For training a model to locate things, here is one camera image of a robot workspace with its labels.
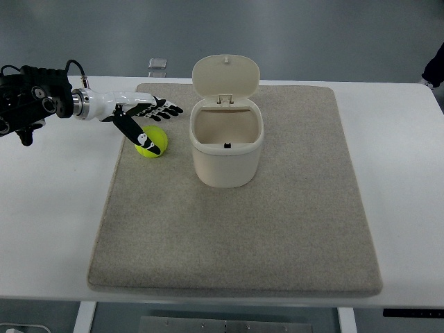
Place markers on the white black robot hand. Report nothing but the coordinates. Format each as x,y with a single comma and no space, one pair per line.
120,108

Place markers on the yellow-green tennis ball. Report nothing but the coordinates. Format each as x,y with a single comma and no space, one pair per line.
158,137

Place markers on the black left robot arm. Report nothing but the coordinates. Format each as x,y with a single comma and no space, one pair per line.
30,96

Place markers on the square floor outlet plate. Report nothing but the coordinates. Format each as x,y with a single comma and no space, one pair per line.
157,63

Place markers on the cream bin with open lid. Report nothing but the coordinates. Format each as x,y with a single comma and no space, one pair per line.
226,128

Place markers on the white left table leg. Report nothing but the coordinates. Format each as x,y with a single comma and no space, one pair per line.
85,317

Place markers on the white table leg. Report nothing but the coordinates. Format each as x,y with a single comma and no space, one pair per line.
347,320
85,317

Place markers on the beige fabric mat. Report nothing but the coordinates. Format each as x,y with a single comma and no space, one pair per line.
298,228

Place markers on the white device on floor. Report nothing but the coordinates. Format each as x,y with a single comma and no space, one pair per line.
17,328

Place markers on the white right table leg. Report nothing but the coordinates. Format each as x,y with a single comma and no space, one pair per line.
347,320

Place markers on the person in dark clothing right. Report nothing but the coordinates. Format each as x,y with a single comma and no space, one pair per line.
432,75

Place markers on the black table control panel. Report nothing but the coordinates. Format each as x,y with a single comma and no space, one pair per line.
413,313

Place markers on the grey metal base plate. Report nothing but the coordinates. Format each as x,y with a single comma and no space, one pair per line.
173,324

